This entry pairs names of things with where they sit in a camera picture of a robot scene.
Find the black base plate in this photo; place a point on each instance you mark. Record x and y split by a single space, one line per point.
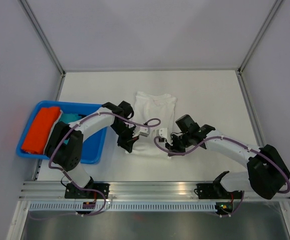
99 191
214 191

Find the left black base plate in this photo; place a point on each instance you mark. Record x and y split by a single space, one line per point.
99 191

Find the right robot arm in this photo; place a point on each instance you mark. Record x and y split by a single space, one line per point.
266 173

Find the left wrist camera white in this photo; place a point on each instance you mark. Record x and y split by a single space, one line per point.
141 131

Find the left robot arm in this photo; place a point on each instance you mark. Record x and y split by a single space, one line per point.
65 144

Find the aluminium frame post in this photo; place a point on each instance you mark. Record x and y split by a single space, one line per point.
41 35
260 34

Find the white t-shirt with robot print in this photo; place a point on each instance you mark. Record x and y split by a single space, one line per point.
147 107

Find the teal rolled t-shirt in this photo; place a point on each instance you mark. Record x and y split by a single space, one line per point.
69 117

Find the right aluminium frame post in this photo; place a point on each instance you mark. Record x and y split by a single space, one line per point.
260 34

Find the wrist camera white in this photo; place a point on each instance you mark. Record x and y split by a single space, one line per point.
141 131
163 135

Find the aluminium mounting rail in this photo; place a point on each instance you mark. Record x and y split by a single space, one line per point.
121 191

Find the left aluminium frame post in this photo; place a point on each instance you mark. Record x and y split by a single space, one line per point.
41 35

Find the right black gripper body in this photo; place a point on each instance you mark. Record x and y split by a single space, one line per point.
177 143

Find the orange rolled t-shirt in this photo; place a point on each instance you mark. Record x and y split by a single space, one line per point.
39 131

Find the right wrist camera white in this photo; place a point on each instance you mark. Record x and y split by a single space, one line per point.
163 135

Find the white slotted cable duct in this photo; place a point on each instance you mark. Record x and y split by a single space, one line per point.
135 206

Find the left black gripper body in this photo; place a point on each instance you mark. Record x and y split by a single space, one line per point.
124 134

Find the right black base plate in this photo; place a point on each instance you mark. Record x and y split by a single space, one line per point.
214 191

